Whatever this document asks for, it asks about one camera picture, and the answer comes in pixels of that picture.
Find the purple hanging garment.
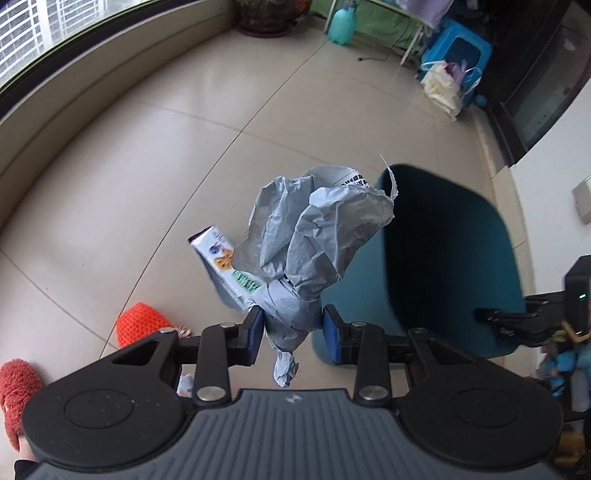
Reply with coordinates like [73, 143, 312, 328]
[397, 0, 454, 30]

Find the small blue ball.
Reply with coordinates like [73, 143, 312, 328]
[474, 95, 487, 108]

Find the black power cable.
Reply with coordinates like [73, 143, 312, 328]
[356, 20, 412, 63]

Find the black window frame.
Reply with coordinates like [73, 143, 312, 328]
[0, 0, 164, 105]

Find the teal spray bottle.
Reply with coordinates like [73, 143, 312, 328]
[328, 1, 358, 46]

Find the dark teal trash bin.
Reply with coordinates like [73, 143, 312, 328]
[322, 164, 526, 358]

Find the white drying rack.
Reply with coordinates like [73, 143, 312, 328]
[324, 0, 426, 66]

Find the blue plastic stool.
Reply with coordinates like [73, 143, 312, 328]
[419, 18, 493, 107]

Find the dark ceramic plant pot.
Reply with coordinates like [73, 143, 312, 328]
[235, 0, 311, 38]

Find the orange foam fruit net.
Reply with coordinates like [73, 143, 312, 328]
[115, 302, 191, 348]

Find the white tissue wrapper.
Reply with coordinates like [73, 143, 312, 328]
[176, 373, 194, 398]

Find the red fuzzy slipper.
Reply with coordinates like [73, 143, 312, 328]
[0, 359, 43, 452]

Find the cookie snack package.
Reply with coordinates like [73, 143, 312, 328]
[187, 225, 263, 312]

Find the white shopping bag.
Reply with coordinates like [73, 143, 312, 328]
[420, 60, 482, 120]

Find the grey plastic bag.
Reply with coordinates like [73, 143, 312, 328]
[232, 165, 398, 388]

